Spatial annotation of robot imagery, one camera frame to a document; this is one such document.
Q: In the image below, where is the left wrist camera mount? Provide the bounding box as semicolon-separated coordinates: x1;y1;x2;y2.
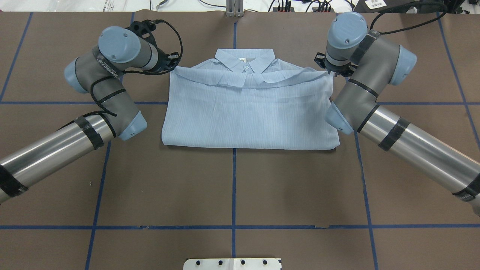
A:
126;20;158;45

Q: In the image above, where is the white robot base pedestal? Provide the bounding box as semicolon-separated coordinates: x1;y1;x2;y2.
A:
183;258;282;270

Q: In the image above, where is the light blue button-up shirt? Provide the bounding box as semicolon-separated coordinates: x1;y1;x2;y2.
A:
161;48;340;150

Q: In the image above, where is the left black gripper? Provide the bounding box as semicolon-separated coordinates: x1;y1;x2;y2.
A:
156;51;177;72

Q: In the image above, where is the aluminium frame post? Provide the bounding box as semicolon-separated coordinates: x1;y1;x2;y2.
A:
226;0;245;18

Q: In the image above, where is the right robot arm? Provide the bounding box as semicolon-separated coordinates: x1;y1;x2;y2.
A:
316;12;480;216

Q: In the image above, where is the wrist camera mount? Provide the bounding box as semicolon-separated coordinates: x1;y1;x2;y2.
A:
126;20;158;45
314;52;326;70

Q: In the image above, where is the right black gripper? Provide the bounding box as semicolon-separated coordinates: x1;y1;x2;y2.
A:
325;62;357;77

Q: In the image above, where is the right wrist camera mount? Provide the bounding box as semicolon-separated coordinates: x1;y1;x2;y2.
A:
314;52;326;70

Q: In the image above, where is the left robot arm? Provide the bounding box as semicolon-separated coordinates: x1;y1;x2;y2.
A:
1;19;183;203

